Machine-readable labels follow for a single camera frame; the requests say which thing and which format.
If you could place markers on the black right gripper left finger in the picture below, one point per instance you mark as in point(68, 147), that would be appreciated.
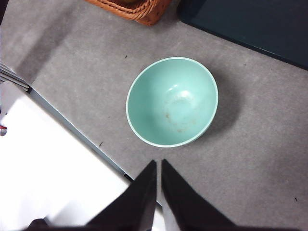
point(134, 204)

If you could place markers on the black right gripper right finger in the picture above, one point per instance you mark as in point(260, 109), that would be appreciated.
point(185, 207)

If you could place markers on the teal ceramic bowl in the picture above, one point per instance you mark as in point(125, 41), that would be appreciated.
point(170, 103)

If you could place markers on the grey slatted panel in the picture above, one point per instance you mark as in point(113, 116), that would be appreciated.
point(12, 77)

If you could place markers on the brown wicker basket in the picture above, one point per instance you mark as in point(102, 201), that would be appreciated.
point(149, 12)

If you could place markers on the dark green rectangular tray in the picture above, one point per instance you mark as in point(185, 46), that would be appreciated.
point(252, 24)

